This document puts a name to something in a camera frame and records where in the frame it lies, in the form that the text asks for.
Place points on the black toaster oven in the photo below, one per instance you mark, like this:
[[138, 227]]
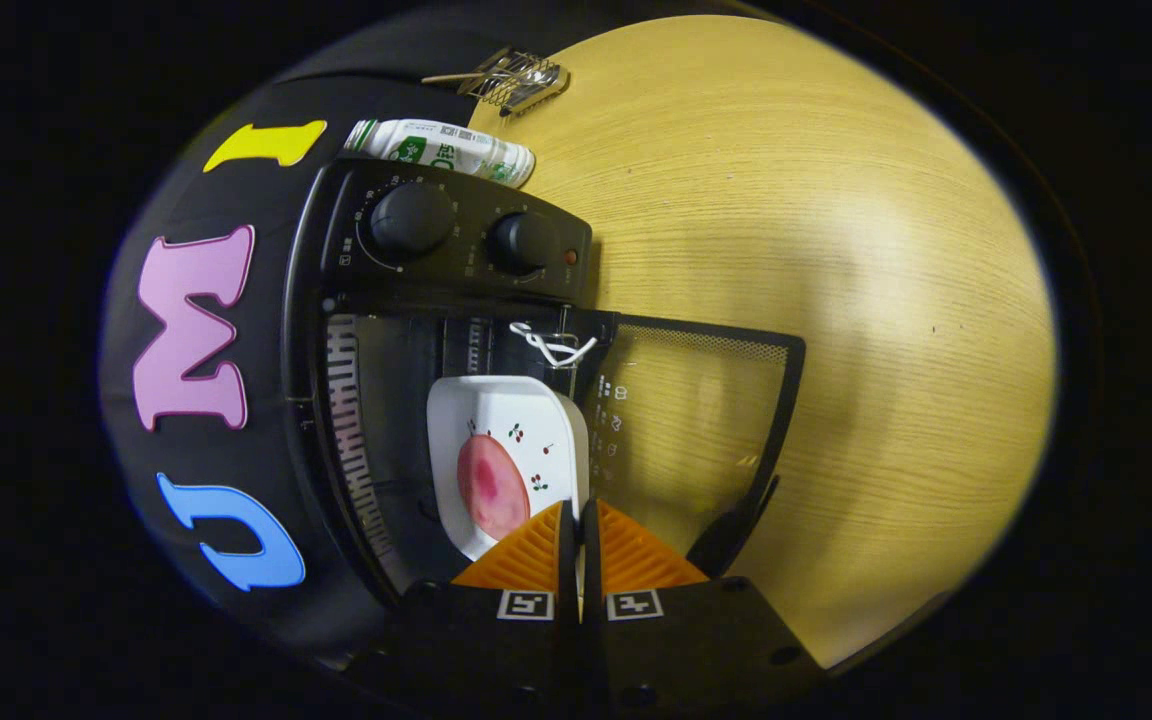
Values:
[[466, 215]]

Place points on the pink round food slice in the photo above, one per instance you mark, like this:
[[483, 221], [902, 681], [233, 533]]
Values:
[[491, 485]]

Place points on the black backdrop cloth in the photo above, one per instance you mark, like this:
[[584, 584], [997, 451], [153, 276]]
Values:
[[226, 200]]

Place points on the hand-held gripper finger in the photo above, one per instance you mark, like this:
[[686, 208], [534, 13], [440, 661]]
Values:
[[591, 560], [567, 560]]

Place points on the white bottle green label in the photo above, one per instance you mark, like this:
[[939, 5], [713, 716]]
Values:
[[436, 150]]

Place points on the thin wooden stick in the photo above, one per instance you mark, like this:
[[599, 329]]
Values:
[[446, 77]]

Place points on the white square plate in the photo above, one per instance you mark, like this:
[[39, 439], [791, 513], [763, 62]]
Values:
[[516, 400]]

